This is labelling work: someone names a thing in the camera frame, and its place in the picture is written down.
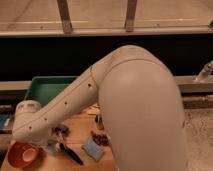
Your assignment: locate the black handled brush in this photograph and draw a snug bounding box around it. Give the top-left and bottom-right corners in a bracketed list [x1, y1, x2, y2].
[54, 124, 83, 165]

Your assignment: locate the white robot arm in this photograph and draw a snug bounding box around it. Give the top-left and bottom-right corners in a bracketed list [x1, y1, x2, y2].
[12, 45, 188, 171]

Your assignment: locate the grey towel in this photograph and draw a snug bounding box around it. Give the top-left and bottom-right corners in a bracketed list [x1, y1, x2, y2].
[45, 139, 59, 155]

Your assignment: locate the green plastic tray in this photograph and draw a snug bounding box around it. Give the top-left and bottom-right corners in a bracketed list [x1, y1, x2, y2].
[25, 76, 76, 106]

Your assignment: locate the dark grape bunch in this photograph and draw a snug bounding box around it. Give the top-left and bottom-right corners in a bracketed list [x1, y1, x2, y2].
[91, 131, 109, 146]

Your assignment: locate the blue box at left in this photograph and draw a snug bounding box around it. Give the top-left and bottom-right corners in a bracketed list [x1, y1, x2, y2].
[0, 114, 14, 133]

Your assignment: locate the small metal cup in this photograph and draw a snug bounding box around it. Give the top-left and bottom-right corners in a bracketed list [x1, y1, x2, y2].
[95, 115, 104, 130]

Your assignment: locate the blue sponge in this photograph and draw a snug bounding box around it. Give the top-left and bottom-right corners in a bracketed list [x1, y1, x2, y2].
[81, 138, 104, 161]

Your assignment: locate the wooden toy plane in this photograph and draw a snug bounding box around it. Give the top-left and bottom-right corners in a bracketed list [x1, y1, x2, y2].
[86, 104, 100, 115]

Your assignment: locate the orange bowl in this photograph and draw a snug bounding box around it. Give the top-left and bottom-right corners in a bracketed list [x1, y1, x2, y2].
[7, 142, 40, 168]

